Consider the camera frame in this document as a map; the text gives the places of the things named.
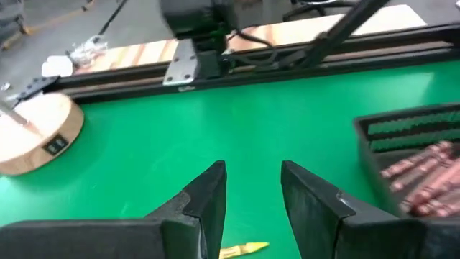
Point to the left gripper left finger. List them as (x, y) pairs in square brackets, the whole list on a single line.
[(143, 241)]

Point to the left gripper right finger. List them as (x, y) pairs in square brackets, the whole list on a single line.
[(341, 237)]

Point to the yellow crayon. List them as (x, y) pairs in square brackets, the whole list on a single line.
[(244, 249)]

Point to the brown crayon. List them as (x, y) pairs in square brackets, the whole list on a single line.
[(435, 190), (417, 160)]

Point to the red crayons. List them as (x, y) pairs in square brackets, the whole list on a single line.
[(424, 173)]

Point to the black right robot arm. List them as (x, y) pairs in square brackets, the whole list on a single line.
[(194, 14)]

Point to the black plastic basket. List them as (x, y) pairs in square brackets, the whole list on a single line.
[(370, 162)]

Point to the green table mat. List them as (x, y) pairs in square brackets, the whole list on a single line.
[(215, 126)]

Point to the white lamp wooden base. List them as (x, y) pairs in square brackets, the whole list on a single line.
[(43, 118)]

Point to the black aluminium table frame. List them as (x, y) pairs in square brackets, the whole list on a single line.
[(359, 61)]

